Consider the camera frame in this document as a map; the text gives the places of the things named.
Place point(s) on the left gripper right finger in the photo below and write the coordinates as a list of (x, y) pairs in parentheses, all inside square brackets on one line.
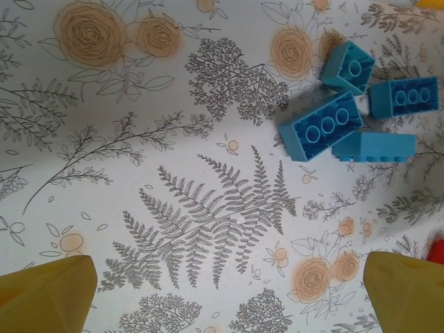
[(409, 298)]

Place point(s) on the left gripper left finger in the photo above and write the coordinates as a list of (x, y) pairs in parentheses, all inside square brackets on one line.
[(41, 298)]

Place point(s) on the red lego brick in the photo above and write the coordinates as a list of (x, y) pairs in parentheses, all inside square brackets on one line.
[(437, 251)]

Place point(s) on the small square blue lego brick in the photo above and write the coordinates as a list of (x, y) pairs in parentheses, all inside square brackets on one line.
[(333, 66)]

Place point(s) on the floral tablecloth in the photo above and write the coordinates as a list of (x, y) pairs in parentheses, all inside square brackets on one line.
[(173, 138)]

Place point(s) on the yellow container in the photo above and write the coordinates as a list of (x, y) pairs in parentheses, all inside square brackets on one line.
[(431, 2)]

